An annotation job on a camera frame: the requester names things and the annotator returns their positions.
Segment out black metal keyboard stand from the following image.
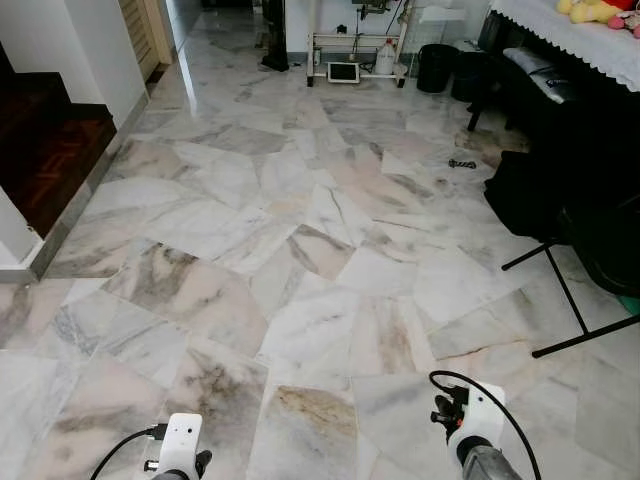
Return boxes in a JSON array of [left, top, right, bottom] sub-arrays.
[[502, 238, 640, 359]]

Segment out black rounded chair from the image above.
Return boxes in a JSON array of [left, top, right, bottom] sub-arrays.
[[558, 195, 640, 298]]

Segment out black fabric bag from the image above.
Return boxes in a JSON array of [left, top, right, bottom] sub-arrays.
[[485, 150, 576, 243]]

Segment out black covered keyboard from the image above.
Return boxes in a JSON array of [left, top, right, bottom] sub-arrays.
[[500, 45, 640, 211]]

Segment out black piano bench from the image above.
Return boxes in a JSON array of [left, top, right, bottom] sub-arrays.
[[452, 40, 506, 133]]

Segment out black waste bin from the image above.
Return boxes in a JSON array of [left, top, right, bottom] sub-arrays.
[[417, 43, 459, 94]]

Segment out dark wooden stairs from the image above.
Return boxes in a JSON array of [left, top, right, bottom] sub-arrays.
[[0, 45, 119, 239]]

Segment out white framed tablet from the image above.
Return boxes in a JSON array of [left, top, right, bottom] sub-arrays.
[[327, 62, 361, 84]]

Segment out white plastic jug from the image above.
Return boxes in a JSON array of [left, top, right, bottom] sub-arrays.
[[375, 40, 398, 76]]

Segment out white metal rack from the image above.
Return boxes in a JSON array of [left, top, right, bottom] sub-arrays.
[[307, 30, 406, 89]]

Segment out white lace tablecloth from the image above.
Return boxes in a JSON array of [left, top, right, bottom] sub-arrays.
[[490, 0, 640, 93]]

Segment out black standing floor appliance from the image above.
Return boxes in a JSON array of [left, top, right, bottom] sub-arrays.
[[262, 0, 290, 72]]

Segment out yellow plush toy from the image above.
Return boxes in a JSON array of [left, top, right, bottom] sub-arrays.
[[556, 0, 623, 26]]

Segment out pink plush toy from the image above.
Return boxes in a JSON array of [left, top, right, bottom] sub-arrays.
[[608, 10, 640, 39]]

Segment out light wooden door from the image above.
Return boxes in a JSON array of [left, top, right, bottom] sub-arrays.
[[120, 0, 173, 81]]

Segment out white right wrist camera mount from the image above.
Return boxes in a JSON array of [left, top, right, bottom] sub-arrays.
[[447, 383, 506, 466]]

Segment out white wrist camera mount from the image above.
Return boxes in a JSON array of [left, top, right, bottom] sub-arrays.
[[447, 383, 506, 466], [155, 413, 204, 476]]

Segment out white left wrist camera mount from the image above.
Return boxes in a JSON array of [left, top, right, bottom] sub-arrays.
[[155, 413, 204, 476]]

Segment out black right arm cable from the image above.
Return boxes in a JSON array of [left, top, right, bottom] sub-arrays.
[[430, 370, 543, 480]]

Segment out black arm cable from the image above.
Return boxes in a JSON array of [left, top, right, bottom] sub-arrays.
[[90, 426, 167, 480], [430, 370, 543, 480]]

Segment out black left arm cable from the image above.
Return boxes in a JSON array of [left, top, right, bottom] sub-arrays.
[[90, 426, 167, 480]]

